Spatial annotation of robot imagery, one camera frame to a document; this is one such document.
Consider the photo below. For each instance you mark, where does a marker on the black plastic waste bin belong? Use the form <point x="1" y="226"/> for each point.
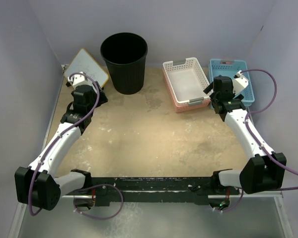
<point x="125" y="57"/>

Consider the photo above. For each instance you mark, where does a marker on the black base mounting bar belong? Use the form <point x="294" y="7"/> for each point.
<point x="195" y="190"/>

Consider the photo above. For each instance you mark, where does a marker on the white plastic basket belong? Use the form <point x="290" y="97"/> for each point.
<point x="187" y="81"/>

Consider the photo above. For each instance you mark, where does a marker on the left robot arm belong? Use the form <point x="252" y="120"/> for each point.
<point x="36" y="185"/>

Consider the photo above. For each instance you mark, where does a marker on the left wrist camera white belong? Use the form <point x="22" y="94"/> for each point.
<point x="78" y="80"/>

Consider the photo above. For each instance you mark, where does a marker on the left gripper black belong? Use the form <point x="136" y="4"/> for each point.
<point x="102" y="99"/>

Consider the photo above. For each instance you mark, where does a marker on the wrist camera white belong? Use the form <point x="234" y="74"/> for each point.
<point x="239" y="82"/>
<point x="78" y="80"/>

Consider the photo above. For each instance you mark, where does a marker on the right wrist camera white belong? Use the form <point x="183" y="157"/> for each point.
<point x="239" y="82"/>

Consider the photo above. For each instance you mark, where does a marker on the pink plastic basket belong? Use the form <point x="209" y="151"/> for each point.
<point x="183" y="107"/>

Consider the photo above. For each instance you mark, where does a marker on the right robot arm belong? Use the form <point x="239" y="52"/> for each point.
<point x="261" y="172"/>

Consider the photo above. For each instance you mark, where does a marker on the small whiteboard yellow frame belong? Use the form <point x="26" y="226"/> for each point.
<point x="84" y="62"/>

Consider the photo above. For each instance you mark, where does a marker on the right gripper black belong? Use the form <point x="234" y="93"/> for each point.
<point x="208" y="89"/>

